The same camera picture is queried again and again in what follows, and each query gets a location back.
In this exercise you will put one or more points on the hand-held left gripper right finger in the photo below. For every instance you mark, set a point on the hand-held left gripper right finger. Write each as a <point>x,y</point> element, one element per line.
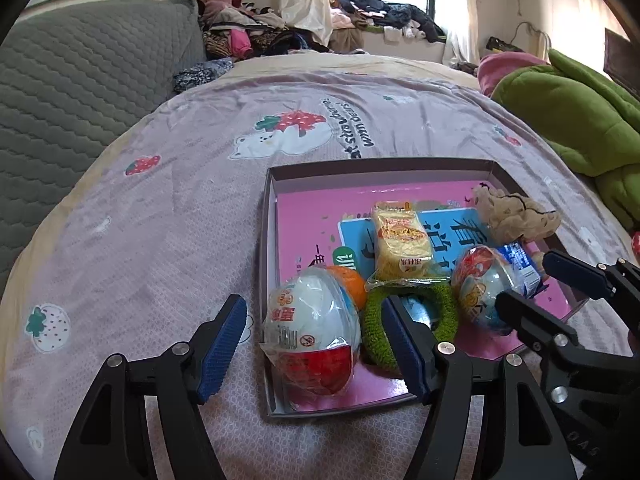
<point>407,350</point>

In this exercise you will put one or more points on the blue patterned cloth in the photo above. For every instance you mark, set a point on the blue patterned cloth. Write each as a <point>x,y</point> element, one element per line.
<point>200,75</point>

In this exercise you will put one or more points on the blue and red surprise egg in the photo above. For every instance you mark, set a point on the blue and red surprise egg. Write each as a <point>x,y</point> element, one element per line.
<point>480,285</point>

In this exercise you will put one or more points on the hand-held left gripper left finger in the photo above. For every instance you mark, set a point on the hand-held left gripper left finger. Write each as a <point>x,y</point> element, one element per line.
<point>225,350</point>

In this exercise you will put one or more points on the pile of colourful clothes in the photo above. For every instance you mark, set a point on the pile of colourful clothes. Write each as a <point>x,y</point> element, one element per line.
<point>240,35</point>

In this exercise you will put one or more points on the pink strawberry printed blanket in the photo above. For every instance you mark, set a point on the pink strawberry printed blanket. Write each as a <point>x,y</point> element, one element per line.
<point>175,210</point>

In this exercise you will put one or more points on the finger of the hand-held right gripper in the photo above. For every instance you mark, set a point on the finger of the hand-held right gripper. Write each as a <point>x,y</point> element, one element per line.
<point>535,317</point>
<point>575,266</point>

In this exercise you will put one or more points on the red and white surprise egg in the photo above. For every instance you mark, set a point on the red and white surprise egg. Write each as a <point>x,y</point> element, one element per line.
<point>310,340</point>

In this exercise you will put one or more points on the shallow grey cardboard box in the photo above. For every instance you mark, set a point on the shallow grey cardboard box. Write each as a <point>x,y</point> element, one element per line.
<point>269,260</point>

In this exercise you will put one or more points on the tangerine with green leaf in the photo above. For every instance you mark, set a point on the tangerine with green leaf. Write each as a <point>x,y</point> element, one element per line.
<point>352,285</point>

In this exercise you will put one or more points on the yellow snack packet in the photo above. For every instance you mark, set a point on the yellow snack packet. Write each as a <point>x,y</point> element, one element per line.
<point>402,245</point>

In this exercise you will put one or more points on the blue cookie packet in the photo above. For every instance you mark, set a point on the blue cookie packet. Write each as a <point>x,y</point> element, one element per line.
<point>522,260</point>

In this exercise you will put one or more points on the red candy wrapper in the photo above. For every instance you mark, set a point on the red candy wrapper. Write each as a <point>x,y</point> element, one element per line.
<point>636,245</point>

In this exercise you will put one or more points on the cream bed sheet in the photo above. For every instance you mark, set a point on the cream bed sheet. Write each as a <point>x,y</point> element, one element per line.
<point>350,62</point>

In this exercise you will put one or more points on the grey quilted headboard cover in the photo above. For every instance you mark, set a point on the grey quilted headboard cover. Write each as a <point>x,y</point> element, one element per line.
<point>75,85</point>

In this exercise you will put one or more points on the green fleece blanket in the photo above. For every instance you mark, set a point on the green fleece blanket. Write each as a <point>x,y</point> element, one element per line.
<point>575,110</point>

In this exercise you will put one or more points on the black bag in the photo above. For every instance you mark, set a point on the black bag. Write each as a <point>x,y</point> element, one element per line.
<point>500,44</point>

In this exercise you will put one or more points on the white curtain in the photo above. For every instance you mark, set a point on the white curtain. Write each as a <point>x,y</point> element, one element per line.
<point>305,0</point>
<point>462,20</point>

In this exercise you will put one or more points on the pink cloth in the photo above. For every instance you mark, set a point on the pink cloth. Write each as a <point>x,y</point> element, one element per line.
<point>500,67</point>

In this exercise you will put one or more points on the dark wooden frame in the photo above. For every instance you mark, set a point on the dark wooden frame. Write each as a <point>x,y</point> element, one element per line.
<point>620,47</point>

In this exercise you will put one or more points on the green fuzzy scrunchie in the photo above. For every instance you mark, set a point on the green fuzzy scrunchie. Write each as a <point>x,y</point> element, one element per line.
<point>445,310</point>

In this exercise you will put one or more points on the pile of dark clothes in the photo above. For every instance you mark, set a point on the pile of dark clothes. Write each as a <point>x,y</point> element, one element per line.
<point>380,10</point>

